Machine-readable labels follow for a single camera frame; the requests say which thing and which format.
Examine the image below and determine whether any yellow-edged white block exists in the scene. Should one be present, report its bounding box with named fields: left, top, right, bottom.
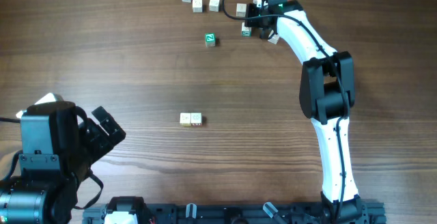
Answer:
left=180, top=113, right=191, bottom=126

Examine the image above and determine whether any red U side block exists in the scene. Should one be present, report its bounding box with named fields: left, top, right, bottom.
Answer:
left=191, top=113, right=203, bottom=126

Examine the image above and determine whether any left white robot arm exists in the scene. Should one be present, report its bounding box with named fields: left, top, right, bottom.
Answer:
left=1, top=101, right=126, bottom=224

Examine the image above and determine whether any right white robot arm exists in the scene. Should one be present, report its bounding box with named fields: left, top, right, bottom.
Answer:
left=246, top=0, right=361, bottom=223

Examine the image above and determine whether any white block bird-like picture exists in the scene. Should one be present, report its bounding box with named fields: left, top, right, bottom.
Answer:
left=236, top=3, right=247, bottom=18

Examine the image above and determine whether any white block teal side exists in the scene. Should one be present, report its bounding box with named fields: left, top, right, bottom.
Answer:
left=241, top=23, right=252, bottom=37

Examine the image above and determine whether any white block number 2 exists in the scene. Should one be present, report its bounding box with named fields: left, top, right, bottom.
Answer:
left=268, top=31, right=280, bottom=44

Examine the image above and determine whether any white block red Y side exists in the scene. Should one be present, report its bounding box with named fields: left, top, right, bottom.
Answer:
left=209, top=0, right=220, bottom=12

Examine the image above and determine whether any green Z letter block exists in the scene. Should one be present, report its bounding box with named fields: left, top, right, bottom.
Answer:
left=204, top=33, right=216, bottom=47

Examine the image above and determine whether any white block turtle picture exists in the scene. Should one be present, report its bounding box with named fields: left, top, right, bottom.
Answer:
left=192, top=0, right=203, bottom=13

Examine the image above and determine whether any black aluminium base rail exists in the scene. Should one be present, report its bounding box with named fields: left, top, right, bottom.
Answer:
left=82, top=197, right=387, bottom=224

